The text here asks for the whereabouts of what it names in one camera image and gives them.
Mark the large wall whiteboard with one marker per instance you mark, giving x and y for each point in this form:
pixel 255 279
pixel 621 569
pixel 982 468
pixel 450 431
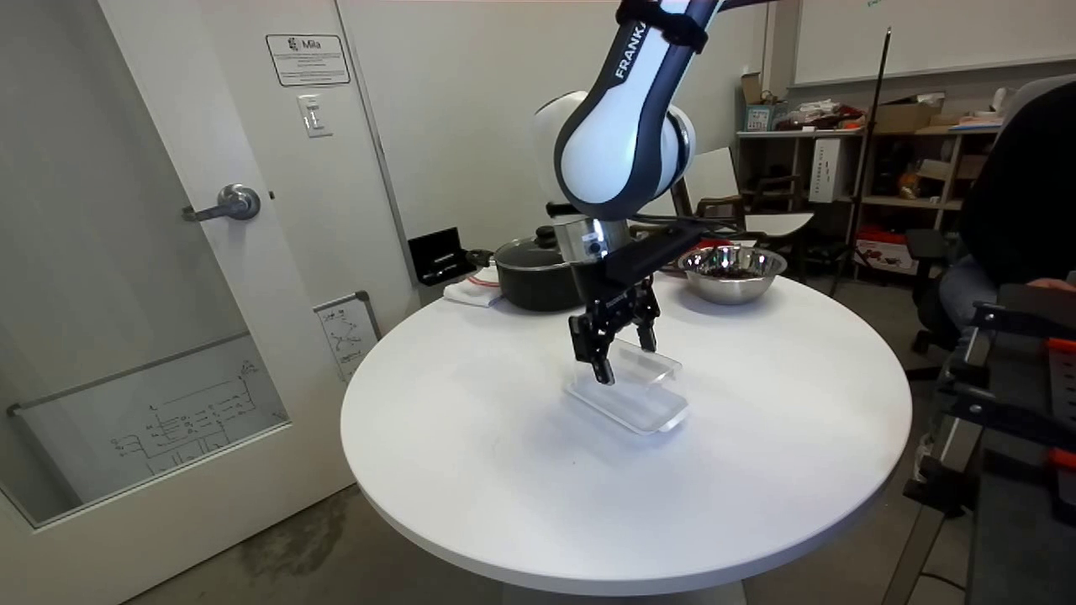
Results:
pixel 951 39

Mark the black cooking pot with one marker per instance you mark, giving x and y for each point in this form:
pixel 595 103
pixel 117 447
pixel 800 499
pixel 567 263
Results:
pixel 532 290

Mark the white door with window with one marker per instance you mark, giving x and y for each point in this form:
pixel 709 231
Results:
pixel 111 224

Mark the white light switch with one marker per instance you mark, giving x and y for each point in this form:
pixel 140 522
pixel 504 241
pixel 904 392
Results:
pixel 312 115

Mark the steel bowl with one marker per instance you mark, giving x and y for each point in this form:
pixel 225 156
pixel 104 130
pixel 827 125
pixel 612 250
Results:
pixel 734 287

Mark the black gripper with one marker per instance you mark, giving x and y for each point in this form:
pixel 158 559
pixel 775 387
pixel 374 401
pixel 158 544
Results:
pixel 608 298

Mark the person in black clothing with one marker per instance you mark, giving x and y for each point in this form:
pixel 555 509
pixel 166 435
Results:
pixel 1021 189

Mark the clear plastic bowl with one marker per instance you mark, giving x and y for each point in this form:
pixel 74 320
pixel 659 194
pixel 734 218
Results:
pixel 658 365

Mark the thin black pole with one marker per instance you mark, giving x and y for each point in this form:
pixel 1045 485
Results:
pixel 865 156

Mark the glass pot lid black knob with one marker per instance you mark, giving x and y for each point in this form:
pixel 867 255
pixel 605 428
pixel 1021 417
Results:
pixel 532 255

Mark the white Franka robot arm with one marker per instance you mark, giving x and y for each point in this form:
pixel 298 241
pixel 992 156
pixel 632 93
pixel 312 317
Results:
pixel 617 147

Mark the brown cardboard box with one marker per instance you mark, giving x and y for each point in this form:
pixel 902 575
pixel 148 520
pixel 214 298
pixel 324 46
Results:
pixel 909 115

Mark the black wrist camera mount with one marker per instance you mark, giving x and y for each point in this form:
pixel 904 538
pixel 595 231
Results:
pixel 673 241

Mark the black workbench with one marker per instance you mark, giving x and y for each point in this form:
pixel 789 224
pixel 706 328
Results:
pixel 1021 527

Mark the white wall sign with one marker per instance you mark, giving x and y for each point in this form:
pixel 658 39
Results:
pixel 307 58

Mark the white plastic lid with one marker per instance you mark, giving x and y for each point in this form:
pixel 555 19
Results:
pixel 625 411

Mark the cluttered shelf unit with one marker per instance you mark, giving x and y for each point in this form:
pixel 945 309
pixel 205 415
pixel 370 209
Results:
pixel 874 206

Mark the white flat object red edge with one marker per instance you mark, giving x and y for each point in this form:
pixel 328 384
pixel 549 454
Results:
pixel 472 290

